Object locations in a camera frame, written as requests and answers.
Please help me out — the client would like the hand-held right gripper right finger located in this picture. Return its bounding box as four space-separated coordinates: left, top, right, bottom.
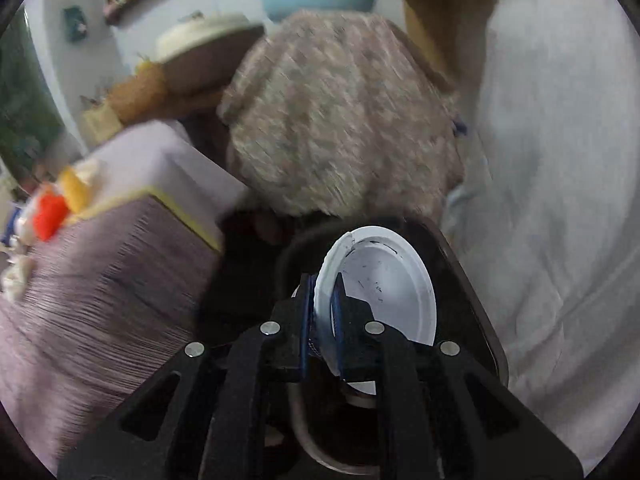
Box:
330 272 586 480

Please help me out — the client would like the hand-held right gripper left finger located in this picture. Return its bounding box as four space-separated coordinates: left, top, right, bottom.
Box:
57 274 317 480

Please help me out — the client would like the white plastic lid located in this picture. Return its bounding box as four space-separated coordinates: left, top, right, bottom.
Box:
314 225 437 396

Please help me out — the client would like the black trash bin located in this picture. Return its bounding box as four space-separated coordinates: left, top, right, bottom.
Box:
200 212 510 476

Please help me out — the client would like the floral patterned cloth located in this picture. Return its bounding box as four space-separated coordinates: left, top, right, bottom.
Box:
217 10 466 218

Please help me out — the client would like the purple striped tablecloth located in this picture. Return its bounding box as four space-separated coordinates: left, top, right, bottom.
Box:
0 120 248 466

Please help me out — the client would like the yellow crumpled wrapper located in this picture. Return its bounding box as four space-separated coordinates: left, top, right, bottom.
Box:
60 167 94 213

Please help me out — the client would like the white cloth cover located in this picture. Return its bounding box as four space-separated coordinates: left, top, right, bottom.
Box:
440 0 640 471

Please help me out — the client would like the red crumpled wrapper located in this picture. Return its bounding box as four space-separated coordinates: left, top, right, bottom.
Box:
32 192 69 242

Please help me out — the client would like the brown vessel sink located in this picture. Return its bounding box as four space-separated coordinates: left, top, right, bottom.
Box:
155 12 266 96

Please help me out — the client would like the wicker basket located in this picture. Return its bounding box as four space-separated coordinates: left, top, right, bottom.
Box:
107 62 168 123

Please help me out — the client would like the wooden knife holder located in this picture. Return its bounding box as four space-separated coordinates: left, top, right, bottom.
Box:
80 95 120 147

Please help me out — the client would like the white crumpled paper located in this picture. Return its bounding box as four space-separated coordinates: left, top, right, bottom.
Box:
0 255 33 302

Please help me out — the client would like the light wooden counter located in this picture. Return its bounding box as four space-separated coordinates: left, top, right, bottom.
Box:
402 0 498 91

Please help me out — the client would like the teal hanging pouch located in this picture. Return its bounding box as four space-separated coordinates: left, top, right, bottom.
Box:
62 6 88 41

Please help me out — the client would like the dark wooden wall shelf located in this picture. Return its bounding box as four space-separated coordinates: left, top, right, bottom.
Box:
102 0 186 26

